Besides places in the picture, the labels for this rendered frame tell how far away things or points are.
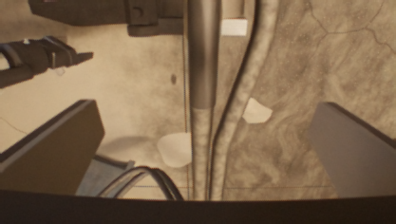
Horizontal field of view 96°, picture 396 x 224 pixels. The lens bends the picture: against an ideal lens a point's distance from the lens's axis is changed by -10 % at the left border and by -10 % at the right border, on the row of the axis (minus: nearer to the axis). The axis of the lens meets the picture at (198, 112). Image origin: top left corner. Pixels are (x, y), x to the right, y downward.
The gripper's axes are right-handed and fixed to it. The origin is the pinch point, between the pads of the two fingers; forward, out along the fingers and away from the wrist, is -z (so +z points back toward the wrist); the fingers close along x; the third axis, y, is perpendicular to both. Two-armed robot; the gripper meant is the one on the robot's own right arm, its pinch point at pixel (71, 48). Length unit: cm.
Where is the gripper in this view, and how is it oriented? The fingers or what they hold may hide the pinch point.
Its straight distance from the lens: 70.0
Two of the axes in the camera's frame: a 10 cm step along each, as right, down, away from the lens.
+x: 8.7, 4.9, -0.7
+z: -3.0, 4.3, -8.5
